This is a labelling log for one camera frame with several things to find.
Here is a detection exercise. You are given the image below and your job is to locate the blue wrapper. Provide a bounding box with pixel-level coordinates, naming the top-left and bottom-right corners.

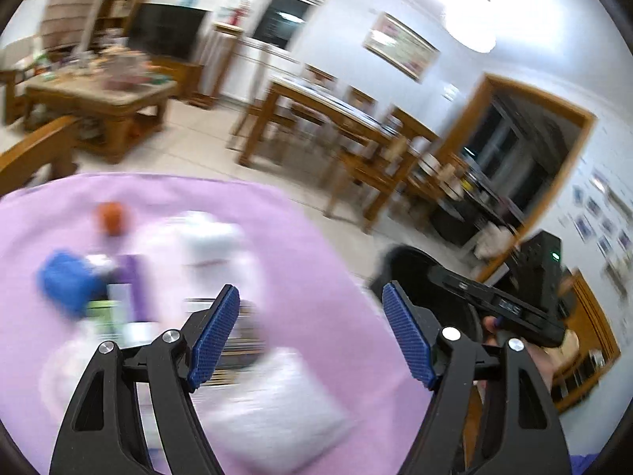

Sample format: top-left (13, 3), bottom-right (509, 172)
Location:
top-left (36, 250), bottom-right (106, 319)

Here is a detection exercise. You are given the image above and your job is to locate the orange fruit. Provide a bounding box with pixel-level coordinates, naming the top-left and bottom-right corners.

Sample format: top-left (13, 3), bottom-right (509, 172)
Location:
top-left (97, 201), bottom-right (129, 237)

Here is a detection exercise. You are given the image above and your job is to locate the black round trash bin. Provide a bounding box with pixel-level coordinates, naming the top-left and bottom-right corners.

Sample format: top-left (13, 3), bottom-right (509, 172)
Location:
top-left (369, 245), bottom-right (483, 343)

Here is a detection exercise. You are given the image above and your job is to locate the person's right hand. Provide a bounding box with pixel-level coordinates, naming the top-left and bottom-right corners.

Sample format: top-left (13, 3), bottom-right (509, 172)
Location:
top-left (482, 316), bottom-right (557, 391)

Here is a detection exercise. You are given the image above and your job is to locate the green wrapper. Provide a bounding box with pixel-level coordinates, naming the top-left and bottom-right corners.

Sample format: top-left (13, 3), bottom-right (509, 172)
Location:
top-left (86, 300), bottom-right (123, 341)

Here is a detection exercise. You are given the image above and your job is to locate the purple tube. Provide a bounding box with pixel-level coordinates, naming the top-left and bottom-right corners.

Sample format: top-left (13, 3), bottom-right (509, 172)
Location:
top-left (117, 254), bottom-right (151, 323)

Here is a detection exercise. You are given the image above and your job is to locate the black snack packet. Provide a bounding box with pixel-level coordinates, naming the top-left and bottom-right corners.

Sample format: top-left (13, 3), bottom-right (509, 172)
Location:
top-left (184, 297), bottom-right (271, 369)

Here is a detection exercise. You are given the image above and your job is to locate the wooden dining table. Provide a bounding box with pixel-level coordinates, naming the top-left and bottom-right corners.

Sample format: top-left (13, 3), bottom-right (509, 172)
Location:
top-left (237, 76), bottom-right (439, 233)

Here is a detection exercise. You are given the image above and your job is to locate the purple cartoon tablecloth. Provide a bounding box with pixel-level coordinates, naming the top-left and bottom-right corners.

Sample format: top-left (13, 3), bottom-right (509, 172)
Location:
top-left (1, 173), bottom-right (430, 474)

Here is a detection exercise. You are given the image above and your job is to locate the ceiling lamp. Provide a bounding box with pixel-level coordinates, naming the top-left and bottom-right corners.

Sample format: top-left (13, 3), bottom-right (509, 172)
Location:
top-left (441, 0), bottom-right (499, 54)

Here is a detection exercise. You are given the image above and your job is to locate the wooden coffee table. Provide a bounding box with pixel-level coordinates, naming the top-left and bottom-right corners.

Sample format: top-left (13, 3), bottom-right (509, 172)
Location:
top-left (23, 70), bottom-right (178, 164)

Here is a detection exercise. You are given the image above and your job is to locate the tall wooden plant stand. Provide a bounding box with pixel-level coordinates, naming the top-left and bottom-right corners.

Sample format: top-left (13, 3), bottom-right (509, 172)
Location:
top-left (189, 21), bottom-right (244, 109)

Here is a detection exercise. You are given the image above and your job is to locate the black television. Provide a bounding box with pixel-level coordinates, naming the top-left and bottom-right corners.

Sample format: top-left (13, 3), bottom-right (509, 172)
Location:
top-left (127, 3), bottom-right (207, 61)

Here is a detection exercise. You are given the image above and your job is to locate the wooden bookshelf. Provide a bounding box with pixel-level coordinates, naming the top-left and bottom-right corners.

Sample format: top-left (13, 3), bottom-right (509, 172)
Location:
top-left (91, 0), bottom-right (164, 41)

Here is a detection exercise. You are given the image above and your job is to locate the framed wall picture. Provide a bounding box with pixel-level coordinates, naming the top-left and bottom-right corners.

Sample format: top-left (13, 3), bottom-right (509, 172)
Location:
top-left (363, 12), bottom-right (440, 83)

